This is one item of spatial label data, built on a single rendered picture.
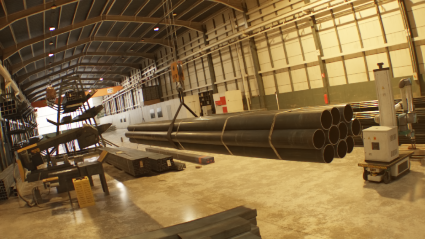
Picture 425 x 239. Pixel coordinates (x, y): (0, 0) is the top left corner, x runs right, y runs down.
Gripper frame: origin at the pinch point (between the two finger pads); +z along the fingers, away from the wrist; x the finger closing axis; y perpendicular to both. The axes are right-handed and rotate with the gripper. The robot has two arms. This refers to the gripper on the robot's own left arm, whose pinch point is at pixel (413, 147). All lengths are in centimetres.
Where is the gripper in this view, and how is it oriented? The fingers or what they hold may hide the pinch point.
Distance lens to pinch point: 626.4
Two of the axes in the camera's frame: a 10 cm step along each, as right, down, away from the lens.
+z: 1.7, 9.8, 0.6
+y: 4.4, -0.3, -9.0
